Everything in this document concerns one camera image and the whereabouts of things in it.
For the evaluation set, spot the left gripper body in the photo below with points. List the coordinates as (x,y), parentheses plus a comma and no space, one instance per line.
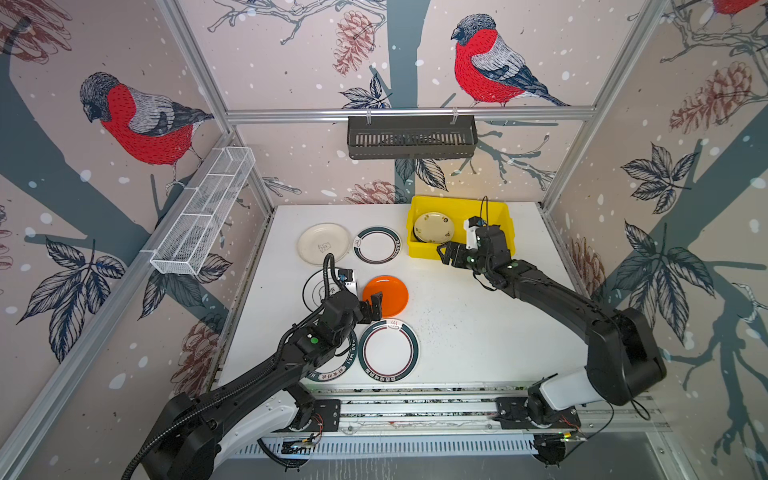
(357,317)

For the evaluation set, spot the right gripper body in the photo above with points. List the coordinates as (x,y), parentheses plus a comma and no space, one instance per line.
(470,258)

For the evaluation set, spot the orange plate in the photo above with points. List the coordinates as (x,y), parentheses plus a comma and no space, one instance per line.
(394,292)

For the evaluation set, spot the green red rimmed plate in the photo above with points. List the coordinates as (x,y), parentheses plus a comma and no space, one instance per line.
(388,350)

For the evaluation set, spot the cream plate floral marks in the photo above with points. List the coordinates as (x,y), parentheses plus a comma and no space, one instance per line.
(433,227)

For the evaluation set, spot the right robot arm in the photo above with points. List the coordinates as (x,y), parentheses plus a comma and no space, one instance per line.
(623,358)

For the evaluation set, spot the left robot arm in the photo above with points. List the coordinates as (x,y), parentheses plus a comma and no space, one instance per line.
(186,438)

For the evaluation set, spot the yellow plastic bin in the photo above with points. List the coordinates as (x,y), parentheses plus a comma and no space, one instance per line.
(457,210)

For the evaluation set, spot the white plate black rings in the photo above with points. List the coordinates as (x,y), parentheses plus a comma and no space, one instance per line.
(315,288)

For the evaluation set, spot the green lettered rim plate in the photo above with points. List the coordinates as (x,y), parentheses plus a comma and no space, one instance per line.
(339,364)

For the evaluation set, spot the small green rimmed plate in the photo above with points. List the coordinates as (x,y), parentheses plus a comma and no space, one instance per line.
(377,245)

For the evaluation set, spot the plain cream plate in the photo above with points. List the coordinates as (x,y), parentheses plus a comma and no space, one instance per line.
(319,240)

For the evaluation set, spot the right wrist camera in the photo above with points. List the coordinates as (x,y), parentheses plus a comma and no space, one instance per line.
(470,226)

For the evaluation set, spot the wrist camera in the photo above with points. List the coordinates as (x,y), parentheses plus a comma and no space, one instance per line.
(470,226)
(347,278)

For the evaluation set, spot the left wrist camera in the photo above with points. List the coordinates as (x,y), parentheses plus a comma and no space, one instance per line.
(347,278)

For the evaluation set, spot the aluminium rail frame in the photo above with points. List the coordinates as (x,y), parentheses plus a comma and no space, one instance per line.
(483,409)

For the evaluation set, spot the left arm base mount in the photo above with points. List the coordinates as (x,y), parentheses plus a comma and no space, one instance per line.
(322,415)

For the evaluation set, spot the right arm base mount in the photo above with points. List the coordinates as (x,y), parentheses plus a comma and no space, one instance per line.
(518,413)

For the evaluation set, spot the dark hanging wall basket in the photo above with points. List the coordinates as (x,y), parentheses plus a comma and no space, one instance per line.
(411,137)

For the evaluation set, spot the white wire mesh basket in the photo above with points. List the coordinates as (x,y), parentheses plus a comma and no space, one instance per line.
(191,237)

